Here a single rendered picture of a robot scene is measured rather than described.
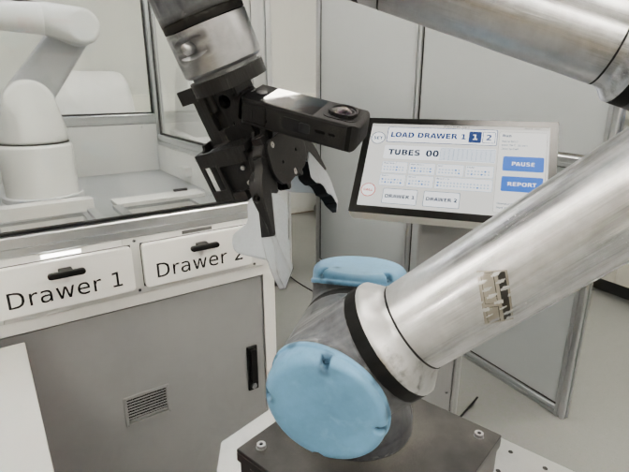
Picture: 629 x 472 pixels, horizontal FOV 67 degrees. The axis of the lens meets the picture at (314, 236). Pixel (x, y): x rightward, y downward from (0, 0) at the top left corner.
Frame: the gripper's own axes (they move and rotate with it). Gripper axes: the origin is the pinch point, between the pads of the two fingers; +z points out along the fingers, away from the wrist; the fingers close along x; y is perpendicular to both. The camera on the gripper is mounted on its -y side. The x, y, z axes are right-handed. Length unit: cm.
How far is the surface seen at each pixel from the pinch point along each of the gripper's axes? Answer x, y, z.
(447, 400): -63, 18, 99
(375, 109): -221, 71, 45
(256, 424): -1.0, 25.1, 33.3
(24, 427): 13, 58, 20
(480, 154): -87, -3, 29
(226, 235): -49, 57, 23
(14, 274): -10, 79, 5
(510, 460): -8.2, -11.9, 45.5
